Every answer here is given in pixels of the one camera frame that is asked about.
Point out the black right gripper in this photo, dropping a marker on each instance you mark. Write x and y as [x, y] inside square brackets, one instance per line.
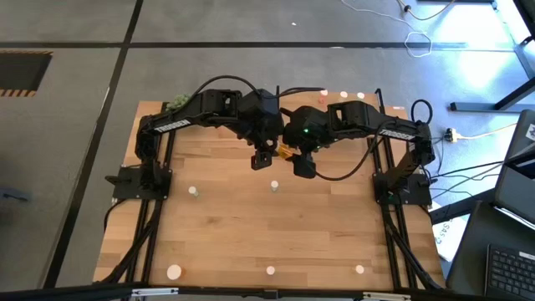
[309, 129]

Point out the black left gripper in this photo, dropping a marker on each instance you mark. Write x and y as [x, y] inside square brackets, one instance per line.
[267, 134]

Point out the large orange medicine bottle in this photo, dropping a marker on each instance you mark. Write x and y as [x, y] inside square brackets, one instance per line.
[286, 151]
[174, 272]

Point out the pink medicine bottle white cap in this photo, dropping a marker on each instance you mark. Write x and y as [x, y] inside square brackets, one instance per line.
[324, 93]
[270, 270]
[359, 269]

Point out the yellow-green medicine bottle white cap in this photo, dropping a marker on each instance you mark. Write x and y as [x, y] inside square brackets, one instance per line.
[343, 94]

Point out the green medicine bottle white cap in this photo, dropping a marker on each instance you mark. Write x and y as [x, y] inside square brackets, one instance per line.
[274, 184]

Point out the blue medicine bottle white cap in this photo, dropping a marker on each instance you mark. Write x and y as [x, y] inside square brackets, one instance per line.
[360, 95]
[192, 190]

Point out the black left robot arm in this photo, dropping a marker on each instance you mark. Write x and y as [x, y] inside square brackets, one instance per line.
[175, 123]

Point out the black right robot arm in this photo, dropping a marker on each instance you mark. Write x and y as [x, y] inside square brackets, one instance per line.
[359, 121]

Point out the green plant in white pot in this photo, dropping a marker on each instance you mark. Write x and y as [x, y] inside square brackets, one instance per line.
[179, 101]

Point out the white power plug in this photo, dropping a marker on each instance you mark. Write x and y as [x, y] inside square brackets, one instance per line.
[451, 134]

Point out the black desk leg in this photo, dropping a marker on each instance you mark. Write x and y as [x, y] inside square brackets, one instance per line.
[460, 207]

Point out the white paper sheet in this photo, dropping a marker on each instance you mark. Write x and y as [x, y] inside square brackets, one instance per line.
[449, 242]

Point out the dark laptop with keyboard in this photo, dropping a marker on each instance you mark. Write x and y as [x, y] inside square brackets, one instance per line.
[472, 259]

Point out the grey laptop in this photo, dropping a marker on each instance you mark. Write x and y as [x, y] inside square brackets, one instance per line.
[518, 184]

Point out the dark hatch with hazard stripes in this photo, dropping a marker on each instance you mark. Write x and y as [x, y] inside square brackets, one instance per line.
[21, 71]

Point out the grey floor object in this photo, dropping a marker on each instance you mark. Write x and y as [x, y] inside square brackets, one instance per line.
[12, 193]

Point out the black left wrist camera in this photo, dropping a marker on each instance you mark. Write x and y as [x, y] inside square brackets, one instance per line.
[261, 161]

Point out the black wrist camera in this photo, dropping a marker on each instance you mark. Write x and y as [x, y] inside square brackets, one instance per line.
[305, 166]
[261, 161]

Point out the wooden shelf black frame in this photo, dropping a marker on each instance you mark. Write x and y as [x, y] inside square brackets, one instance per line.
[305, 98]

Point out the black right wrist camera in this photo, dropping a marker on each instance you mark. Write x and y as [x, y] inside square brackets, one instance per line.
[305, 166]

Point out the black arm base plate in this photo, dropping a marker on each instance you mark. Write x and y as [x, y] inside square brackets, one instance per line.
[418, 196]
[121, 188]

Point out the black aluminium frame rail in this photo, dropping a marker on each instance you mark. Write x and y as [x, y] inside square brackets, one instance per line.
[150, 251]
[408, 251]
[392, 251]
[136, 251]
[217, 291]

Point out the black table-level camera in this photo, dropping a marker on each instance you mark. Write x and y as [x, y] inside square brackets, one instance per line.
[270, 294]

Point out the black desk leg frame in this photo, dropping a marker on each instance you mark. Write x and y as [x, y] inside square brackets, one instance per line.
[472, 106]

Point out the black diagonal frame brace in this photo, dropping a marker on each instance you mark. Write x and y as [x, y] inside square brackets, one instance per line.
[423, 267]
[124, 259]

